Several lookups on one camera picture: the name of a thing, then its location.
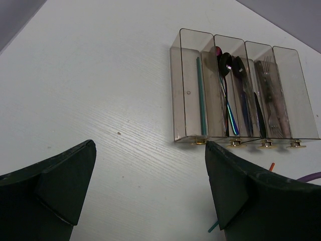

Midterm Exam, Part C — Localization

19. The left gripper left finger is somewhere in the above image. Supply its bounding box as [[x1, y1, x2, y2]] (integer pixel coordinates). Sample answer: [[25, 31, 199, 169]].
[[1, 140, 96, 240]]

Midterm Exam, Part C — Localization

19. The fork with pink handle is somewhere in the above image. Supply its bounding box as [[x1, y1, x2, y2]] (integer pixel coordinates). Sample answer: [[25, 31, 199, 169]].
[[263, 56, 290, 138]]

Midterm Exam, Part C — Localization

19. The black knife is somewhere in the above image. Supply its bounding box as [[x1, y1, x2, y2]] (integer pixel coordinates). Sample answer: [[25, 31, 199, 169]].
[[232, 56, 267, 138]]

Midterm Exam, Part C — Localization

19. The teal chopstick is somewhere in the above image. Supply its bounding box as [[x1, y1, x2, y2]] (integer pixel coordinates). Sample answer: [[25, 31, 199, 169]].
[[196, 57, 207, 136], [208, 221, 218, 233]]

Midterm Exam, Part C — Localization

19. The black spoon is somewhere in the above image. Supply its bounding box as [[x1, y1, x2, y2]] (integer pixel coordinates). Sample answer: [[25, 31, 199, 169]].
[[217, 52, 234, 138]]

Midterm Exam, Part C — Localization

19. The fork with dark handle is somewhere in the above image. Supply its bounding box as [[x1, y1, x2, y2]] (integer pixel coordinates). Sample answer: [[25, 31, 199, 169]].
[[255, 60, 279, 130]]

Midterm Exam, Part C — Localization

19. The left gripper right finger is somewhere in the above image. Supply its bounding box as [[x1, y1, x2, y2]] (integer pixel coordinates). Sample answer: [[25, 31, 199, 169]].
[[205, 141, 320, 240]]

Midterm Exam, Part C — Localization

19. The short orange chopstick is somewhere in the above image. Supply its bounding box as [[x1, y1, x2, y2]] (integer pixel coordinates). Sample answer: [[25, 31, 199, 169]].
[[269, 163, 275, 172]]

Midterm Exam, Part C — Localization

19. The gold spoon purple handle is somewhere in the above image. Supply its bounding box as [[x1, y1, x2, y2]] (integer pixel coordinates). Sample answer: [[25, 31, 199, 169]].
[[215, 46, 239, 135]]

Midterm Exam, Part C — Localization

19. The iridescent blue knife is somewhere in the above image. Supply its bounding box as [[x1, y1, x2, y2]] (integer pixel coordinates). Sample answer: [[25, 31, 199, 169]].
[[241, 91, 253, 136]]

